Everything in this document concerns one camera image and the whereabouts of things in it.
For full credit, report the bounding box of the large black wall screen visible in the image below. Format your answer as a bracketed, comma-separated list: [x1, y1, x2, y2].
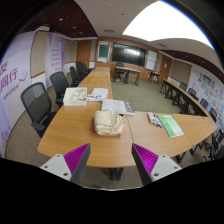
[110, 42, 148, 68]

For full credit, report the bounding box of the row of wooden tables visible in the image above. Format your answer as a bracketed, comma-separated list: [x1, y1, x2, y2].
[159, 79, 209, 118]

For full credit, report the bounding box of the white printed paper sheet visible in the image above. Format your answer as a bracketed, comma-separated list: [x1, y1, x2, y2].
[90, 87, 109, 100]

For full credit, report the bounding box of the green booklet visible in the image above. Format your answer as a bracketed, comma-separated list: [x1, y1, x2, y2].
[156, 114, 185, 138]

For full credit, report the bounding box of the white open cardboard box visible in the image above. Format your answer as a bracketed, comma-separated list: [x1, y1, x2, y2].
[62, 86, 88, 107]

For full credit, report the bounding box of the colourful wall poster board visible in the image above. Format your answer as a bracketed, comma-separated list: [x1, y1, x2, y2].
[188, 68, 224, 134]

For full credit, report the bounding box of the blue marker pen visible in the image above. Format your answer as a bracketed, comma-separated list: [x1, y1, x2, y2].
[152, 114, 164, 129]

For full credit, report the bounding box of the group of black office chairs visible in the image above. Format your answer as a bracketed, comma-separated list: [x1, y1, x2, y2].
[68, 60, 94, 88]

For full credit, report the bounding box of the yellow white zigzag towel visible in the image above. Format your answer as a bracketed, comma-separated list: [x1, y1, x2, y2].
[93, 110, 125, 137]

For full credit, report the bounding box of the dark desk with chair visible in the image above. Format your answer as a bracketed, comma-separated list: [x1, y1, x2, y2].
[113, 65, 142, 86]

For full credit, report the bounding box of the white marker box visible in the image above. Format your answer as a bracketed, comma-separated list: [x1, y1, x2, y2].
[147, 111, 159, 125]

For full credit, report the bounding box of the row of black chairs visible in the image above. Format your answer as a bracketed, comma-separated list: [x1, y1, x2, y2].
[178, 81, 224, 161]

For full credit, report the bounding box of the bright ceiling light panel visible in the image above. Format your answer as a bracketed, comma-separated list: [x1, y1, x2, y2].
[122, 0, 214, 49]

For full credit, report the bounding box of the white framed whiteboard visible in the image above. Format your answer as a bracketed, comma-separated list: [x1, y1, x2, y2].
[145, 49, 158, 71]

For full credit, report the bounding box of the large white flat book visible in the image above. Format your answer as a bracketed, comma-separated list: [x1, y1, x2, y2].
[100, 98, 136, 116]

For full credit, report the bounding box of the narrow purple wall banner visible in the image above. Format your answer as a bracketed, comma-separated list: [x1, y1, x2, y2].
[44, 32, 67, 89]

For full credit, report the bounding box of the brown wooden door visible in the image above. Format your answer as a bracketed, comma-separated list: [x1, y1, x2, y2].
[76, 39, 92, 69]
[159, 54, 174, 84]

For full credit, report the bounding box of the small dark side desk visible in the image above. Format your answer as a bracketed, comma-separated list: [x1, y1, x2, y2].
[148, 70, 161, 84]

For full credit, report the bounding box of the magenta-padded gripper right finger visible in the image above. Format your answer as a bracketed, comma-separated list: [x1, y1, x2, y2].
[131, 143, 183, 186]

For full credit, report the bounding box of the black mesh office chair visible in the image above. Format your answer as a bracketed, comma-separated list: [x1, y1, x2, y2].
[20, 81, 58, 138]
[49, 70, 70, 108]

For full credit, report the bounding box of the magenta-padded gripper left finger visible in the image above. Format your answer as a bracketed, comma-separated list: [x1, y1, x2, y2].
[39, 142, 92, 185]

